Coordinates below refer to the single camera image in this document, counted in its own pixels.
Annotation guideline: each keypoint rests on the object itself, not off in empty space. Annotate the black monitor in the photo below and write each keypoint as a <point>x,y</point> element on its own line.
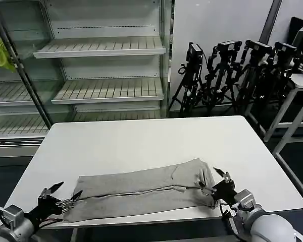
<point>301,43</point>

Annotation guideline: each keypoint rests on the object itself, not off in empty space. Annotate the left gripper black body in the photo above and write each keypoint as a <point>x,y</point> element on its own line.
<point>46,209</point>

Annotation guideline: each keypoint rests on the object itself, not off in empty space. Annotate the grey shirt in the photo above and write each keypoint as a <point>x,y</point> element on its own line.
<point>141,189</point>

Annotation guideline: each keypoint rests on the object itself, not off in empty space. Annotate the white open display shelf unit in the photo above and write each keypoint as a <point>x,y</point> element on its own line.
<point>108,48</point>

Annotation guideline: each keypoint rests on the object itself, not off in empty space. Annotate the green cloth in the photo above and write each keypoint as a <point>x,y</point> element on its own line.
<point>1,55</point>

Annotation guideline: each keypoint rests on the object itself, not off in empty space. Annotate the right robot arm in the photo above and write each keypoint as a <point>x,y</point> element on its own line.
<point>265,227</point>

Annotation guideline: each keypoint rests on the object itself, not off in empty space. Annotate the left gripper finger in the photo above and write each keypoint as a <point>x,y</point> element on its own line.
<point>67,203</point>
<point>48,190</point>

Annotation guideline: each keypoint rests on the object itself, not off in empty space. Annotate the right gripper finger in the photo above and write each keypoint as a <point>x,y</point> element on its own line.
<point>225,176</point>
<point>207,190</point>

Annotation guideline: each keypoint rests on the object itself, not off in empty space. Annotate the glass-fronted shelf cabinet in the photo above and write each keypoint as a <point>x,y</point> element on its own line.
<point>12,100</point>

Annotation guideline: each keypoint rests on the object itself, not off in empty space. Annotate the black slanted pole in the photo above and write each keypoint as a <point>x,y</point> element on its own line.
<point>22,75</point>

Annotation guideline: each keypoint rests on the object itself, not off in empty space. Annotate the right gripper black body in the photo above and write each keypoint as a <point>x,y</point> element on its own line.
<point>224,191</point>

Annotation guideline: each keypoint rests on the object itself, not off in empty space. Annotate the black tripod with camera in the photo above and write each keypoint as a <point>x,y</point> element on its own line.
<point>255,70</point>
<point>192,75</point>
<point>224,73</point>
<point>282,65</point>

